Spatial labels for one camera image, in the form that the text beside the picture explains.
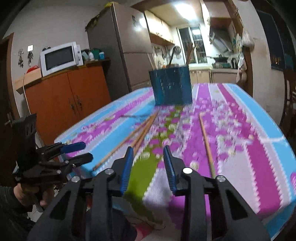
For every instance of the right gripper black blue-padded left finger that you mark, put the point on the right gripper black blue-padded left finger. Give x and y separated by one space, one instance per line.
118 176

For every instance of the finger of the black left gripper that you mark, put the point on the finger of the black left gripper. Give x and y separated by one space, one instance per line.
80 160

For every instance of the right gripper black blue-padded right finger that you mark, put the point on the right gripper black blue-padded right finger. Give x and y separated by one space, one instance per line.
177 173

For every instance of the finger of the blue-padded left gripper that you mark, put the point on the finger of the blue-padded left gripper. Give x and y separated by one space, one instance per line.
70 148

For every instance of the wooden chopstick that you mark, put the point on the wooden chopstick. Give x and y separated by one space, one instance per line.
207 146
139 134
106 157
190 48
151 61
144 132

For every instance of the kitchen window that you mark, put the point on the kitchen window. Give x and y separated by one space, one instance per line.
193 35

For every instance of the person's left hand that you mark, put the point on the person's left hand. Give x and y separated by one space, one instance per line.
26 195

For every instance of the orange wooden cabinet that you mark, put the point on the orange wooden cabinet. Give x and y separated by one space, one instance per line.
62 99

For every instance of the floral purple blue tablecloth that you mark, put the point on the floral purple blue tablecloth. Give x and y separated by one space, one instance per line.
247 146

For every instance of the cardboard box on cabinet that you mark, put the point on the cardboard box on cabinet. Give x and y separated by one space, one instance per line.
28 78

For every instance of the white microwave oven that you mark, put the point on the white microwave oven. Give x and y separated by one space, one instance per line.
60 57

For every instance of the blue perforated utensil holder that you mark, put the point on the blue perforated utensil holder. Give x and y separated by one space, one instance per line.
171 86

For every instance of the grey tall refrigerator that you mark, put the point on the grey tall refrigerator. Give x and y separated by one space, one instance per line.
121 33

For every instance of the dark wooden chair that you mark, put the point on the dark wooden chair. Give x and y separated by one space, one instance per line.
287 123

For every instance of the black wok on stove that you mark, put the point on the black wok on stove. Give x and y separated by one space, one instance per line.
219 59

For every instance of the steel electric kettle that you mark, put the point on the steel electric kettle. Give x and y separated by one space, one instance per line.
234 64

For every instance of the steel range hood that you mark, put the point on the steel range hood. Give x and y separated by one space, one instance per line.
221 40

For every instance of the white hanging plastic bag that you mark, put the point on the white hanging plastic bag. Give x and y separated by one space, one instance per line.
247 40

